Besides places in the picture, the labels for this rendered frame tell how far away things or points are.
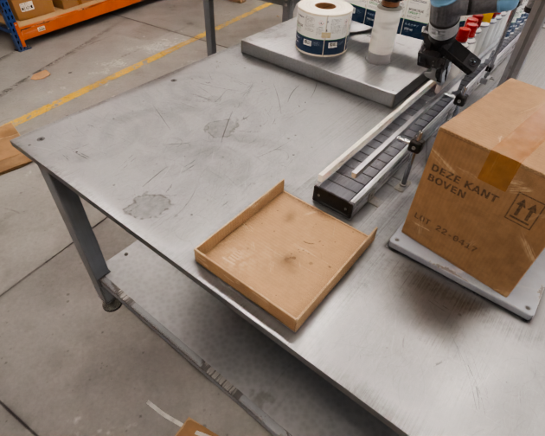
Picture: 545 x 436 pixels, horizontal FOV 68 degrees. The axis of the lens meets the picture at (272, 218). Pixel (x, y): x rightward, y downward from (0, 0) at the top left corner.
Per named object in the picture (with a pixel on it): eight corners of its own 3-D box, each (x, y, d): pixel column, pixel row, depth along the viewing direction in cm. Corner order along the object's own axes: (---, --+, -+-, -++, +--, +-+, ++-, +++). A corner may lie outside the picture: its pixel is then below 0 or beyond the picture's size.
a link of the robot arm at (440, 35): (465, 10, 103) (450, 35, 102) (463, 24, 107) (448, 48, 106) (438, 3, 107) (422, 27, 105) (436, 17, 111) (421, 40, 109)
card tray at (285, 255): (282, 190, 102) (283, 178, 99) (374, 240, 91) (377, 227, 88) (195, 261, 85) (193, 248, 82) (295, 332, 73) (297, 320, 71)
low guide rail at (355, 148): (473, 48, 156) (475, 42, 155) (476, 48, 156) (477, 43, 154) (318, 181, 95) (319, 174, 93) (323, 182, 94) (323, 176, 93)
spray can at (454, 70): (438, 88, 134) (460, 23, 120) (452, 94, 131) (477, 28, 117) (431, 93, 131) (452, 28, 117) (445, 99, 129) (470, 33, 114)
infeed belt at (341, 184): (509, 24, 193) (513, 16, 190) (528, 28, 189) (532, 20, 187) (317, 198, 98) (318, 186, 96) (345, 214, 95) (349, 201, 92)
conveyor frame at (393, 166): (505, 26, 194) (510, 16, 191) (529, 32, 190) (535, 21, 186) (311, 199, 100) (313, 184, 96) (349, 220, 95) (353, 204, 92)
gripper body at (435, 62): (429, 48, 122) (432, 16, 111) (457, 55, 118) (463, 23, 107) (416, 67, 121) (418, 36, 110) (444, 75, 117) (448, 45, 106)
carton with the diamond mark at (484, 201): (464, 176, 105) (510, 76, 86) (561, 224, 93) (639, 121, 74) (400, 232, 90) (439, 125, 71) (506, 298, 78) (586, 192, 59)
